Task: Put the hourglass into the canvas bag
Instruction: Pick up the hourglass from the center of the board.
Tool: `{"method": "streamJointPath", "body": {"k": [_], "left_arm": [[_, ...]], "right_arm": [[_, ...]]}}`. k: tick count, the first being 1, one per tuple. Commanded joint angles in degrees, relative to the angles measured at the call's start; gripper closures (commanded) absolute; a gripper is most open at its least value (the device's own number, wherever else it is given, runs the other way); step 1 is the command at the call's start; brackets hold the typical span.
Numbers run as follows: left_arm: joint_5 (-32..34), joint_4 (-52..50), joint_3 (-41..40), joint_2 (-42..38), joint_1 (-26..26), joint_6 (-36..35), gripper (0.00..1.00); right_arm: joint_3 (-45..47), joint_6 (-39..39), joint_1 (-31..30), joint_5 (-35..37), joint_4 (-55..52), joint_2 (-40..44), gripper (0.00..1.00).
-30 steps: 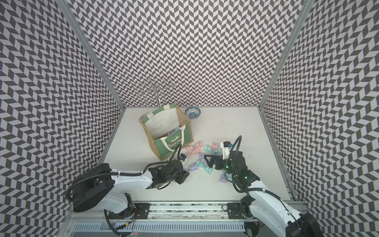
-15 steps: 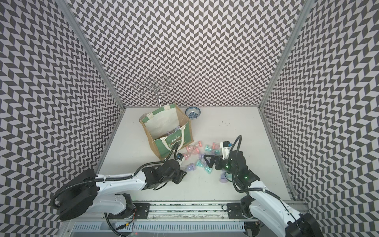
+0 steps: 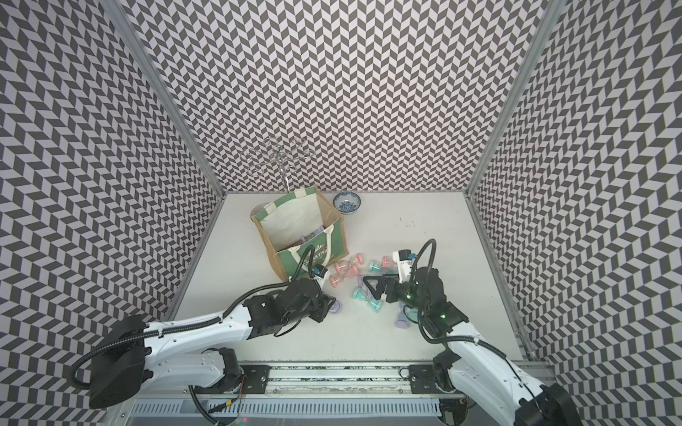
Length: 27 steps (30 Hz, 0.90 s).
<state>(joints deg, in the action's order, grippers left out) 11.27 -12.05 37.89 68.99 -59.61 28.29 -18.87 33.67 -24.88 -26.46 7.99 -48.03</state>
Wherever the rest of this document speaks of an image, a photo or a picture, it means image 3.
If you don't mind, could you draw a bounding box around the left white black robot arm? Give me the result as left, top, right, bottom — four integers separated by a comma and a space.
66, 278, 337, 409

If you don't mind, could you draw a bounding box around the brown green canvas bag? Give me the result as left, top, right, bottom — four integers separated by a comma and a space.
250, 186, 349, 280

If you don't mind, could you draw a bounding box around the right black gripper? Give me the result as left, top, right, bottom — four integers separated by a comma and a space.
364, 272, 430, 313

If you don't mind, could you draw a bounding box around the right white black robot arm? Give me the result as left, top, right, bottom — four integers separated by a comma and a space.
363, 267, 583, 425

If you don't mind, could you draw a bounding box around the purple hourglass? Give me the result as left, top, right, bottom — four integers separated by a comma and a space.
300, 226, 325, 243
329, 300, 341, 314
394, 309, 412, 329

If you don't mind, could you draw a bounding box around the blue white ceramic bowl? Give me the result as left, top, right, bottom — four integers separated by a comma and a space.
332, 191, 362, 215

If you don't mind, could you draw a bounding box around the silver wire tree stand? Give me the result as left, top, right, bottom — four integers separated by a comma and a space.
239, 138, 313, 193

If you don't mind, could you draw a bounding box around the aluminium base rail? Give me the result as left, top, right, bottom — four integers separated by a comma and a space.
243, 361, 461, 399

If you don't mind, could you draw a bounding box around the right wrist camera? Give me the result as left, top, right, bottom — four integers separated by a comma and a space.
393, 250, 416, 283

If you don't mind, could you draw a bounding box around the pink hourglass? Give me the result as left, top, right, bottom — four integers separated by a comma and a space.
335, 253, 365, 278

